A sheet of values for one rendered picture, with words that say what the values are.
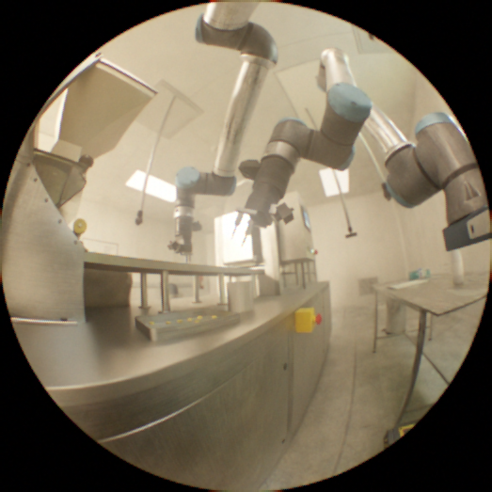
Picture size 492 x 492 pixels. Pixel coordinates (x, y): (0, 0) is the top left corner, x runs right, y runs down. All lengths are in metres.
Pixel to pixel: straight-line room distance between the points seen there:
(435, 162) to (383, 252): 4.08
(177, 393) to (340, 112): 0.50
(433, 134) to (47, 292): 0.89
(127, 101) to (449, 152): 0.87
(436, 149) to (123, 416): 0.69
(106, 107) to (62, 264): 0.45
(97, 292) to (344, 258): 4.35
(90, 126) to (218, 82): 1.54
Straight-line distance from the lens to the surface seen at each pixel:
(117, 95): 0.66
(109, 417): 0.21
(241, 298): 0.50
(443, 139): 0.53
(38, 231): 0.43
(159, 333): 0.28
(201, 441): 0.31
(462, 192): 0.47
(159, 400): 0.22
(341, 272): 4.36
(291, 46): 1.91
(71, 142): 0.59
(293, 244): 0.97
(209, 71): 1.93
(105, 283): 0.67
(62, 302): 0.42
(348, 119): 0.38
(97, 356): 0.24
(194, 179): 0.63
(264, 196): 0.34
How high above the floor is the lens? 0.89
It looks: 12 degrees up
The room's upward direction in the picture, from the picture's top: 4 degrees counter-clockwise
